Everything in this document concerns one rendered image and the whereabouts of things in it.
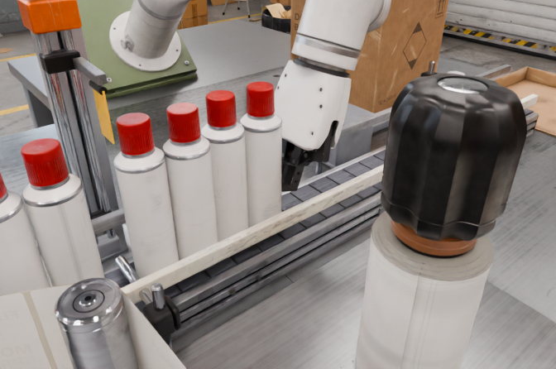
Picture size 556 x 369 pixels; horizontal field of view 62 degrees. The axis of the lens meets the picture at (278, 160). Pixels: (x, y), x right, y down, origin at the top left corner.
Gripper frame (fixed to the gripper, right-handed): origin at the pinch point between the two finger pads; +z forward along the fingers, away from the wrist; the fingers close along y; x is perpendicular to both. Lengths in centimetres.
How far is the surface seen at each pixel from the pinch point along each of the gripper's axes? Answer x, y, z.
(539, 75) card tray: 94, -9, -24
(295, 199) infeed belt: 5.1, -2.0, 4.9
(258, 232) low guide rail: -6.7, 4.0, 5.9
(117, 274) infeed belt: -20.6, -3.4, 14.2
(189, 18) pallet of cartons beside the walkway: 166, -320, -2
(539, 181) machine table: 47.2, 15.5, -5.0
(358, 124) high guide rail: 15.4, -3.0, -7.4
